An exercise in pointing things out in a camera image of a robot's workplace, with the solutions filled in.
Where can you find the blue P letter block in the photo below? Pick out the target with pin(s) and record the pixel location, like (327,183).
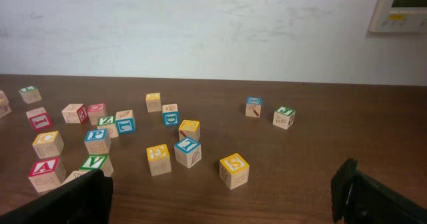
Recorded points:
(97,141)

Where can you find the yellow block right centre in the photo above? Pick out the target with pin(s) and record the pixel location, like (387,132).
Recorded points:
(189,128)

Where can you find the tan I side block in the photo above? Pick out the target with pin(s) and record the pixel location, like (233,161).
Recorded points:
(75,113)

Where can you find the yellow G letter block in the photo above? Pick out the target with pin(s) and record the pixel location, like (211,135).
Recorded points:
(4,105)

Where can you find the blue X letter block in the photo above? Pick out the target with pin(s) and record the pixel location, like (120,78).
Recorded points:
(253,107)

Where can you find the yellow block top centre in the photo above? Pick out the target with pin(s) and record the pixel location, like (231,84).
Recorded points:
(153,102)

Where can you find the green V letter block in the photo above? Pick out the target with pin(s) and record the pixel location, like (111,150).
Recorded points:
(100,161)

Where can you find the yellow S block right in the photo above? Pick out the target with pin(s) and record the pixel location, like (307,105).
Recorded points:
(234,171)

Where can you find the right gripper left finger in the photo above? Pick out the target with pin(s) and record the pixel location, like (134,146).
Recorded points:
(86,199)

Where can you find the beige wall control panel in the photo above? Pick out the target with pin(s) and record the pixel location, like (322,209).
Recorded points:
(399,16)

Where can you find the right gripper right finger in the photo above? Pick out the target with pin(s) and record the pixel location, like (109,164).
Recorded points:
(358,198)

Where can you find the green J letter block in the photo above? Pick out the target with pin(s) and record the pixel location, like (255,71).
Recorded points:
(284,117)

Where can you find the blue I letter block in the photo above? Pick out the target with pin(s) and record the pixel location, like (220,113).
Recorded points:
(187,152)

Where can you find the red O letter block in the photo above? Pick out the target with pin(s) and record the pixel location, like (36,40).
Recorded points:
(96,111)

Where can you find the red A letter block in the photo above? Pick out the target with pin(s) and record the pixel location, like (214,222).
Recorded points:
(47,174)

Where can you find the green Z letter block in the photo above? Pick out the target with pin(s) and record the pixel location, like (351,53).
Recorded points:
(108,123)

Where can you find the tan block blue D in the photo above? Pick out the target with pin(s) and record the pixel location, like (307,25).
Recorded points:
(170,114)

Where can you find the tan block red edge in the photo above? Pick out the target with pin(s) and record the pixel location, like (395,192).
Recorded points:
(39,118)

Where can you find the yellow C letter block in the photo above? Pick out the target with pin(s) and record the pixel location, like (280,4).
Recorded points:
(48,144)

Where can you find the yellow E letter block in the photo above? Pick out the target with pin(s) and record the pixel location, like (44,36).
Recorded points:
(159,159)

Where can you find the green L letter block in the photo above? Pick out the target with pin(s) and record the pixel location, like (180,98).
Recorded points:
(30,94)

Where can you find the tan feather blue L block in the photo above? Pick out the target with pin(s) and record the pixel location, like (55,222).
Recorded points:
(125,121)

